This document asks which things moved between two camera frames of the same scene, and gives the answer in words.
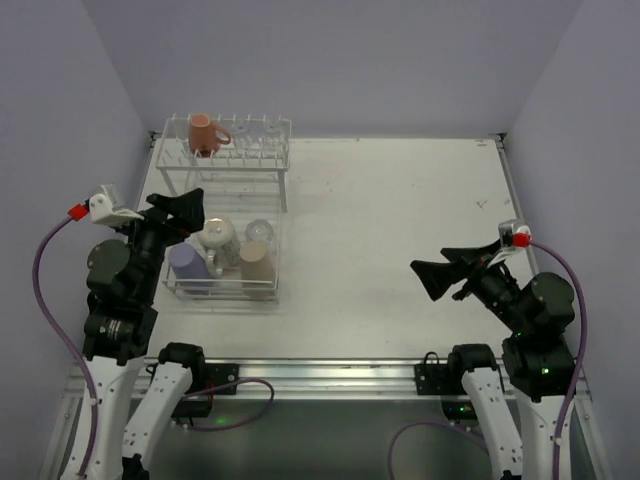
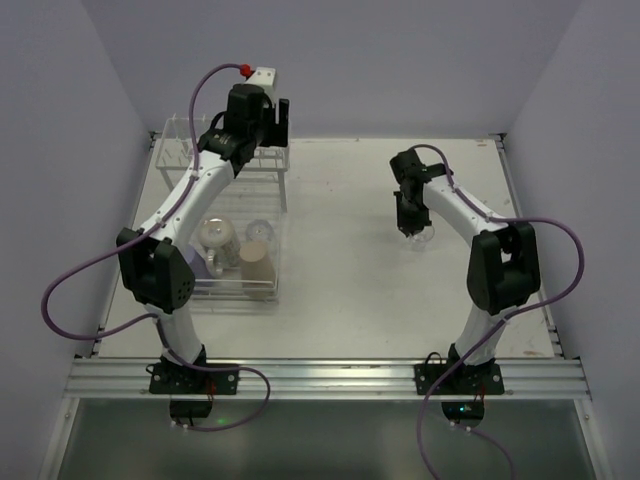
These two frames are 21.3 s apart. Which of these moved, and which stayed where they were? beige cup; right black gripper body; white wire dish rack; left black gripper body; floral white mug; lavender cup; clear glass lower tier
Moved: right black gripper body; left black gripper body
Stayed: floral white mug; beige cup; clear glass lower tier; lavender cup; white wire dish rack
